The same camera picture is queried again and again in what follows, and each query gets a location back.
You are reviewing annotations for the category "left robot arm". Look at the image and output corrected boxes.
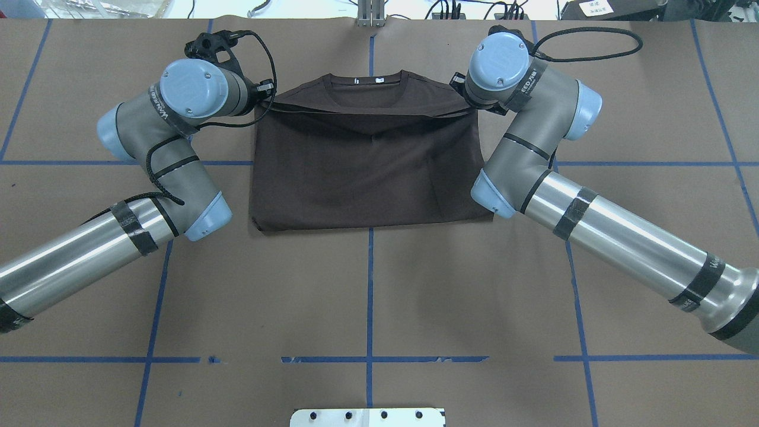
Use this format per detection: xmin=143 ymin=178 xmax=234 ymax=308
xmin=2 ymin=59 xmax=277 ymax=333

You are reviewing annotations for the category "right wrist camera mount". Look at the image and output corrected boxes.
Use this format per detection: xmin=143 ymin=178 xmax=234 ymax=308
xmin=487 ymin=24 xmax=534 ymax=56

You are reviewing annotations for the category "aluminium frame post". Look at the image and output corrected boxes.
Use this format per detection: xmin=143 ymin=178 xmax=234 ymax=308
xmin=353 ymin=0 xmax=387 ymax=28

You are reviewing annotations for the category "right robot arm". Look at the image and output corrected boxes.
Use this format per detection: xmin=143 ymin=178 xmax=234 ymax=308
xmin=450 ymin=26 xmax=758 ymax=356

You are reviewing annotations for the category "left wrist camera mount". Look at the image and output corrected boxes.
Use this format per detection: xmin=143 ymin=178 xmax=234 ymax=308
xmin=184 ymin=30 xmax=245 ymax=70

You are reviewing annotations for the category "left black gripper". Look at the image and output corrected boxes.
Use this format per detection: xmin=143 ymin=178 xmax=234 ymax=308
xmin=240 ymin=77 xmax=276 ymax=116

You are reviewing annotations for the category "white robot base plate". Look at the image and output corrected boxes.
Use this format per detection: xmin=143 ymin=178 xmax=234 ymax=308
xmin=289 ymin=407 xmax=447 ymax=426

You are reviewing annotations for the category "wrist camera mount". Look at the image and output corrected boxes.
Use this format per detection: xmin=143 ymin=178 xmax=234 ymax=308
xmin=487 ymin=24 xmax=534 ymax=56
xmin=184 ymin=30 xmax=245 ymax=70

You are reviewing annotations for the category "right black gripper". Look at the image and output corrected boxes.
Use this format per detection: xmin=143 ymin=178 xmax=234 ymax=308
xmin=449 ymin=72 xmax=508 ymax=116

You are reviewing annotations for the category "dark brown t-shirt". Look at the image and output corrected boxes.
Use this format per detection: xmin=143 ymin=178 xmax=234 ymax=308
xmin=249 ymin=70 xmax=492 ymax=232

